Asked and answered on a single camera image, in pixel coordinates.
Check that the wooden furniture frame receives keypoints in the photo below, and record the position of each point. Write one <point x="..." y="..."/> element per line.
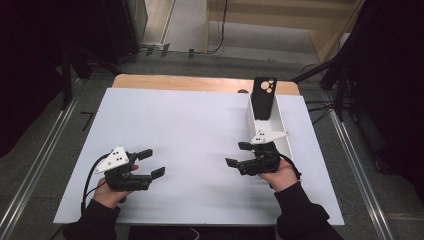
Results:
<point x="333" y="40"/>

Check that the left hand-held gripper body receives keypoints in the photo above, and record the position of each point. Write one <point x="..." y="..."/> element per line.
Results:
<point x="125" y="180"/>

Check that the black cabinet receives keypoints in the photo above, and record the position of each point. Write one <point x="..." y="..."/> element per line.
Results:
<point x="120" y="26"/>

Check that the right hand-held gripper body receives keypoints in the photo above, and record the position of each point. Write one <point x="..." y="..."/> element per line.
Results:
<point x="265" y="161"/>

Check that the metal floor rail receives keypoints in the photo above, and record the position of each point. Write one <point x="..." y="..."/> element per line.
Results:
<point x="36" y="173"/>
<point x="360" y="173"/>

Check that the white plastic bin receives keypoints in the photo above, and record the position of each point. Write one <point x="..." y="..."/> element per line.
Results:
<point x="278" y="125"/>

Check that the black metal stand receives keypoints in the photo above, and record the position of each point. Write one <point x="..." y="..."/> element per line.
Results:
<point x="66" y="76"/>
<point x="340" y="90"/>

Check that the person's black jacket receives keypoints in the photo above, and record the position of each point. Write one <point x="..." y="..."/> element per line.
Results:
<point x="160" y="233"/>

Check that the person's right hand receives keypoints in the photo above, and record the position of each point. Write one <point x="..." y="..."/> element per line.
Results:
<point x="283" y="176"/>

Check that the white table sheet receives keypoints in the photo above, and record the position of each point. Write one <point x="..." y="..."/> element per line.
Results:
<point x="186" y="120"/>

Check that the person's left hand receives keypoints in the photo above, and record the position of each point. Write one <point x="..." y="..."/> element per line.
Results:
<point x="108" y="195"/>

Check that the black curtain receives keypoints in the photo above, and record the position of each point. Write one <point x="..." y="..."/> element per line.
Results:
<point x="26" y="66"/>
<point x="393" y="83"/>

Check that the black phone case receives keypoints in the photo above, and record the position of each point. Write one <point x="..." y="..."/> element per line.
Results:
<point x="261" y="105"/>

